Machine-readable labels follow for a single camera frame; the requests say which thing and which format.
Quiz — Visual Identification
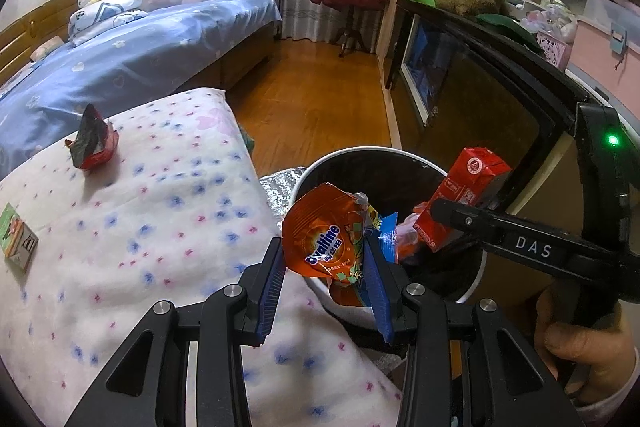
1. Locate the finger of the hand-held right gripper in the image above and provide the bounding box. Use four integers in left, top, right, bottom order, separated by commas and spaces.
430, 198, 506, 254

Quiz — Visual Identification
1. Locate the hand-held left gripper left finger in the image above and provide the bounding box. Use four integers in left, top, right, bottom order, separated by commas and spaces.
65, 236, 288, 427

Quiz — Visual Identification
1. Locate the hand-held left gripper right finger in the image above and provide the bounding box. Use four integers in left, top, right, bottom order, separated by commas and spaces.
362, 237, 586, 427

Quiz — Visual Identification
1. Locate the red and white carton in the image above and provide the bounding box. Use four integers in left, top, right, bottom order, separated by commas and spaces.
414, 147, 513, 253

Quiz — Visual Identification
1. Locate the orange drink pouch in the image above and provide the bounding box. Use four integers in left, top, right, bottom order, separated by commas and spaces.
280, 182, 401, 308

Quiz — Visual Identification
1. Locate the black bin with white rim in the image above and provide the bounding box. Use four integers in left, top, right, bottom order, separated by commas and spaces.
290, 147, 488, 333

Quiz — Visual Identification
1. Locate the person's right forearm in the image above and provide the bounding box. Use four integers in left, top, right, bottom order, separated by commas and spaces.
575, 372, 640, 427

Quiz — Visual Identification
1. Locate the person's right hand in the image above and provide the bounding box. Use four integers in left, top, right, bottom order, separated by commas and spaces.
532, 284, 638, 405

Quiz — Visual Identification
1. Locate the silver foil mat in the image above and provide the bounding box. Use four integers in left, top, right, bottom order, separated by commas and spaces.
257, 167, 307, 219

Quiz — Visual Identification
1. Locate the dark glass front cabinet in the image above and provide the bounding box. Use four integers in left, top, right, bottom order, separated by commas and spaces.
385, 0, 608, 228

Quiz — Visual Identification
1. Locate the white floral quilt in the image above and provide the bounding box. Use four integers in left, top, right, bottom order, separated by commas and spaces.
0, 87, 406, 427

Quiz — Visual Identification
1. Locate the pink lattice basket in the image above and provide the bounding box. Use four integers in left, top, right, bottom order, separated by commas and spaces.
536, 29, 572, 70

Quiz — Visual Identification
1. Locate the pink storage box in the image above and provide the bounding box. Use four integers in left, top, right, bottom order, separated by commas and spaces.
565, 0, 640, 108

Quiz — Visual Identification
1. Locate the dark red crumpled wrapper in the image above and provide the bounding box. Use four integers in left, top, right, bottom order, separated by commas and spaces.
65, 103, 121, 171

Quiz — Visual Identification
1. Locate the small green carton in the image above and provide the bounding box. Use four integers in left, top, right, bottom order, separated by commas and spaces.
0, 203, 40, 275

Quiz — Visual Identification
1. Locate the bed with blue sheet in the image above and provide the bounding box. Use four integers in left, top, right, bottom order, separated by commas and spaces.
0, 0, 283, 168

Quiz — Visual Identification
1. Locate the white and blue pillow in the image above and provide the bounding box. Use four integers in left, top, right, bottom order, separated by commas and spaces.
67, 0, 148, 48

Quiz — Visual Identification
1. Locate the wooden headboard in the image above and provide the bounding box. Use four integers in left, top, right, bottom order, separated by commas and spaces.
0, 0, 86, 82

